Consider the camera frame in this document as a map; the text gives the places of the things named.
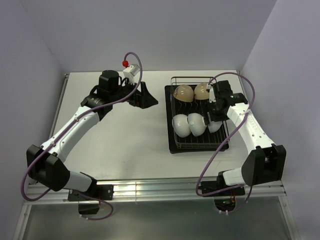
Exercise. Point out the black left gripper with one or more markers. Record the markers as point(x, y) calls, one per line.
point(142, 99)

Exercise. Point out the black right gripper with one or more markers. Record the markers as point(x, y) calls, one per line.
point(215, 118)

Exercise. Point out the beige bowl with leaf pattern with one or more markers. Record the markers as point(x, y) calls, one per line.
point(200, 92)

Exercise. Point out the white bowl with grey rim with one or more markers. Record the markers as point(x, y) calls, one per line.
point(196, 123)

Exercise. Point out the beige speckled bowl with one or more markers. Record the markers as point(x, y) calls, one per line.
point(184, 93)

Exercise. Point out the white ribbed bowl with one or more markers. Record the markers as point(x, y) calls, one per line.
point(181, 126)

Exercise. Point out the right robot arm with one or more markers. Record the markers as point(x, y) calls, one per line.
point(266, 160)

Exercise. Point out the black drip tray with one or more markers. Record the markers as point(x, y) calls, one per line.
point(200, 145)

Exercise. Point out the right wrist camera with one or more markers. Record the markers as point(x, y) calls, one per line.
point(210, 88)

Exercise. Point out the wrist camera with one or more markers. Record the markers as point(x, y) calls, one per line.
point(131, 70)
point(210, 88)

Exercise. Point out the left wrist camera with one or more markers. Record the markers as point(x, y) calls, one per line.
point(131, 70)

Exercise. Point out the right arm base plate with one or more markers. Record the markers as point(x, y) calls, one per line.
point(214, 188)

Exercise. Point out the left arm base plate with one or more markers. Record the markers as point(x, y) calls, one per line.
point(103, 192)

